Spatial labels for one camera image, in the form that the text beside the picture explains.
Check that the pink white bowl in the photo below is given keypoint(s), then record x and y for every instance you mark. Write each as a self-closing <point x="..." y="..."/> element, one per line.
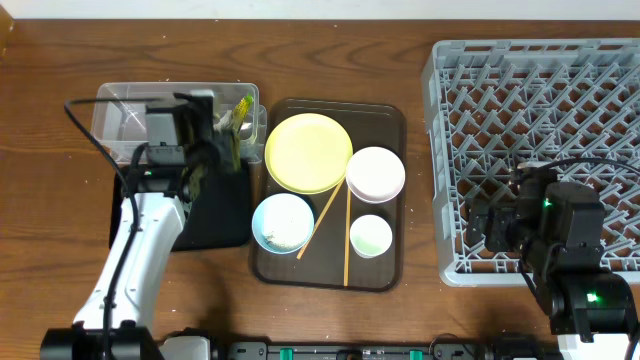
<point x="375" y="175"/>

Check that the black tray bin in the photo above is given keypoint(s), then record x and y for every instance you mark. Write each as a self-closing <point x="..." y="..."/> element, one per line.
<point x="220" y="218"/>

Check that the light blue bowl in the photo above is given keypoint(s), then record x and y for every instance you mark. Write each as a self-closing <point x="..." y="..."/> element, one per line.
<point x="282" y="223"/>

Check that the grey dishwasher rack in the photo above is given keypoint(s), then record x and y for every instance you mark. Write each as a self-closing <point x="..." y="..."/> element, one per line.
<point x="493" y="105"/>

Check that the clear plastic bin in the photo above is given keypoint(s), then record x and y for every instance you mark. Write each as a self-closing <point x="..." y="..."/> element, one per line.
<point x="121" y="127"/>

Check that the dark brown serving tray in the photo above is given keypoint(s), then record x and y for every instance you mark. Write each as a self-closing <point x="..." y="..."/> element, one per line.
<point x="322" y="264"/>

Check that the white tissue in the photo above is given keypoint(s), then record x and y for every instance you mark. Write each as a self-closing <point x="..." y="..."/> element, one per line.
<point x="226" y="122"/>

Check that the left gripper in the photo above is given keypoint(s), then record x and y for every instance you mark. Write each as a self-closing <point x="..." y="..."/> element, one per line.
<point x="229" y="164"/>

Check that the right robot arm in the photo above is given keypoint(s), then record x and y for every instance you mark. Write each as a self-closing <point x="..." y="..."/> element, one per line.
<point x="554" y="228"/>

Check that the yellow plate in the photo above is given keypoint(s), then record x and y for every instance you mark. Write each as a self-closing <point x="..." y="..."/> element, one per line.
<point x="308" y="153"/>

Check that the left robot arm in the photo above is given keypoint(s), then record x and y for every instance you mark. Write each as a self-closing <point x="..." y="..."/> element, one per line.
<point x="115" y="322"/>

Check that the wooden chopstick left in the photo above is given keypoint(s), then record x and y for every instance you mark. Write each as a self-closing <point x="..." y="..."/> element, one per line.
<point x="321" y="217"/>

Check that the white green cup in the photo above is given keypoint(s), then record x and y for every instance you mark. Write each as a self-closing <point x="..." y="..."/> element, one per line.
<point x="370" y="236"/>

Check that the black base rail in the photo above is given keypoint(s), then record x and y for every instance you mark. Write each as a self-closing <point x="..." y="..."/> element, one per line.
<point x="350" y="351"/>

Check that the green snack wrapper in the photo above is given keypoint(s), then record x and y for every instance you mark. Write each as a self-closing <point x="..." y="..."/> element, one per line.
<point x="240" y="112"/>

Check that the wooden chopstick right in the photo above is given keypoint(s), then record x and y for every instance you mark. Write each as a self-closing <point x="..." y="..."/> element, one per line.
<point x="347" y="238"/>

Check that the wooden chopstick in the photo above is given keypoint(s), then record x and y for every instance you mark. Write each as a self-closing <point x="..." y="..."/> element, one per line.
<point x="347" y="238"/>
<point x="321" y="217"/>

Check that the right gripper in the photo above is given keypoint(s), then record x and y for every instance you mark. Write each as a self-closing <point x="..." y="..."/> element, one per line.
<point x="500" y="215"/>

